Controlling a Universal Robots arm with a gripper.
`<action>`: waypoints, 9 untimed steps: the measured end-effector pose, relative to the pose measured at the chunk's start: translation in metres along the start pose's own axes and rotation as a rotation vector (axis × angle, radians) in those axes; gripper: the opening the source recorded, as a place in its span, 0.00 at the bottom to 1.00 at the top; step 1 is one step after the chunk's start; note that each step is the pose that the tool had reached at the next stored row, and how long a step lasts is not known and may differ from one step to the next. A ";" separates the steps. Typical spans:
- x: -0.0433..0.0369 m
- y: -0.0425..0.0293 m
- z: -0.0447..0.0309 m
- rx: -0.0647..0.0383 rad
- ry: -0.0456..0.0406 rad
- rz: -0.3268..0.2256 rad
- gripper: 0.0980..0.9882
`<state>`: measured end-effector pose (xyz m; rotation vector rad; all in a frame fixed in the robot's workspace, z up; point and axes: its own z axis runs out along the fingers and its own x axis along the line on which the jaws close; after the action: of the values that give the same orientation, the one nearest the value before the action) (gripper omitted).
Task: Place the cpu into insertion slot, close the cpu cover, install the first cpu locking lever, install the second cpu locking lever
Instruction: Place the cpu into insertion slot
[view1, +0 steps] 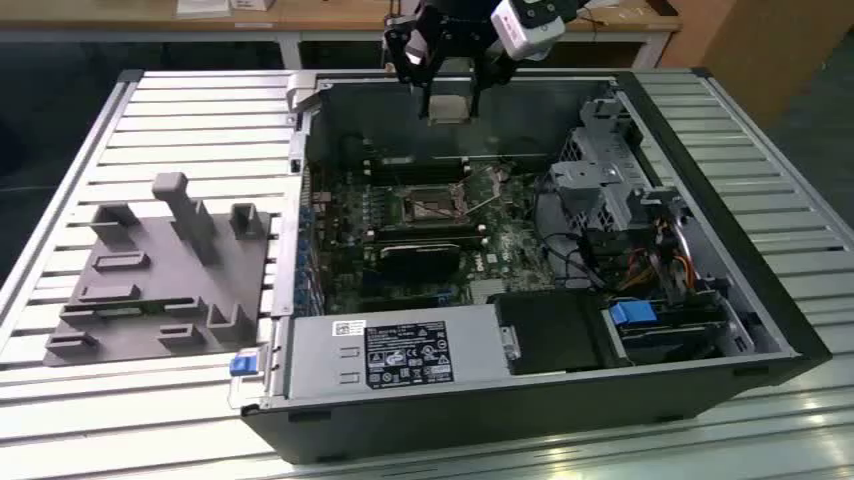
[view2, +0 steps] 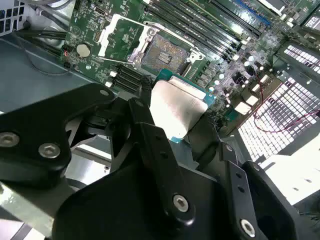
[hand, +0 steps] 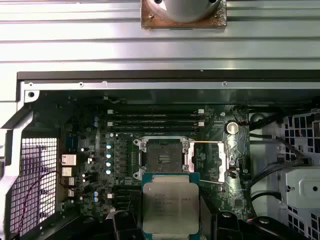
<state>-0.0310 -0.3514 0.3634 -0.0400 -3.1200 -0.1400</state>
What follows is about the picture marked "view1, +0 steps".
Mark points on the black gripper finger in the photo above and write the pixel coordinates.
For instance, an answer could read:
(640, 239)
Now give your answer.
(427, 95)
(475, 102)

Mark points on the silver CPU plate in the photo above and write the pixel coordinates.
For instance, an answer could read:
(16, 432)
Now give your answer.
(453, 110)

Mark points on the black RAM slot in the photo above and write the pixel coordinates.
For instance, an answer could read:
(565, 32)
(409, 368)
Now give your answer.
(414, 164)
(414, 176)
(427, 231)
(427, 240)

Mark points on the CPU socket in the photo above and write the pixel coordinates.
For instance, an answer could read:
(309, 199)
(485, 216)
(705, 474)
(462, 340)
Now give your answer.
(422, 205)

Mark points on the metal drive cage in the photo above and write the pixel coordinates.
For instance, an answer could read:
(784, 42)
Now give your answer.
(601, 190)

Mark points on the green motherboard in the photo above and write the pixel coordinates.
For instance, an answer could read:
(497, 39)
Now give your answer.
(507, 250)

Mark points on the white box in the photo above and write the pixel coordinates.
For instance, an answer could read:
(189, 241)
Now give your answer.
(201, 7)
(253, 4)

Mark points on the black graphics card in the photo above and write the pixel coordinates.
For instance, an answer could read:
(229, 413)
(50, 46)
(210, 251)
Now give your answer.
(417, 260)

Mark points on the silver chipset heatsink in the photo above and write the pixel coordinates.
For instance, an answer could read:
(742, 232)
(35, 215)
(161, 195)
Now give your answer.
(489, 291)

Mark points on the wooden desk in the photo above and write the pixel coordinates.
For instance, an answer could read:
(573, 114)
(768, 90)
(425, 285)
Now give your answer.
(134, 22)

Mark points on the wooden cabinet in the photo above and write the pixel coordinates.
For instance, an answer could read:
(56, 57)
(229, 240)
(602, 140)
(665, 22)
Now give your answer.
(788, 50)

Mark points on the blue disk carrier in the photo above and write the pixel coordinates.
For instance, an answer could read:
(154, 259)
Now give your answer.
(634, 315)

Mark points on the grey parts rack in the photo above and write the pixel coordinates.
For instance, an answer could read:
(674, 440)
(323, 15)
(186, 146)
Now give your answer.
(167, 280)

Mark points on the grey power supply unit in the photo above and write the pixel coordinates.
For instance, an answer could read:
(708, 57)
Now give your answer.
(321, 360)

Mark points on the blue case latch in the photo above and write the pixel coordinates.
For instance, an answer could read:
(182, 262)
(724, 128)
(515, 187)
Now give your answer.
(242, 364)

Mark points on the black PC case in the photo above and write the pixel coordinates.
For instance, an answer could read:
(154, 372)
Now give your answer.
(467, 425)

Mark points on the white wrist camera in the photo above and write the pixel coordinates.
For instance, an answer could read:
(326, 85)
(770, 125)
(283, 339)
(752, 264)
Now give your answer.
(527, 25)

